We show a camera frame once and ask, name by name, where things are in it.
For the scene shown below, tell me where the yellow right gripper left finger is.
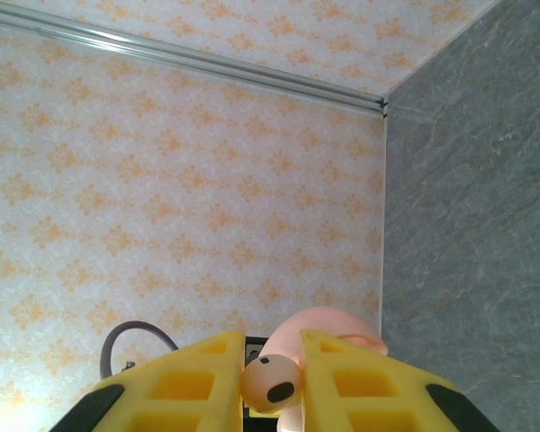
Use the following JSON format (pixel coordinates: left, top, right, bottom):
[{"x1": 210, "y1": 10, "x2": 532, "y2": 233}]
[{"x1": 49, "y1": 330, "x2": 246, "y2": 432}]

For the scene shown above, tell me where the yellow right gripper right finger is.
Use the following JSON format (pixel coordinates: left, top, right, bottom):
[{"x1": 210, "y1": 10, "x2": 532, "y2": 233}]
[{"x1": 299, "y1": 328, "x2": 500, "y2": 432}]

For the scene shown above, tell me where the pink wireless earbud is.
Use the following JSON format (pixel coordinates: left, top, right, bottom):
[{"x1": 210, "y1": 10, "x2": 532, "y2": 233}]
[{"x1": 242, "y1": 353, "x2": 303, "y2": 414}]

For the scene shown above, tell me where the pink earbud charging case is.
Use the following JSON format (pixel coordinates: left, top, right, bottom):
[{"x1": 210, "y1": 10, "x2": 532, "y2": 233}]
[{"x1": 267, "y1": 305, "x2": 391, "y2": 432}]

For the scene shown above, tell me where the aluminium table side rail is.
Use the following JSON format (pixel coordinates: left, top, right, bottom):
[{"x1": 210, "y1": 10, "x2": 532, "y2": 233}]
[{"x1": 378, "y1": 114, "x2": 391, "y2": 343}]

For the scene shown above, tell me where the aluminium corner post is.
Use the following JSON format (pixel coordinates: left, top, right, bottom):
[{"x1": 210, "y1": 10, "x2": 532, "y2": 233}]
[{"x1": 0, "y1": 6, "x2": 391, "y2": 121}]

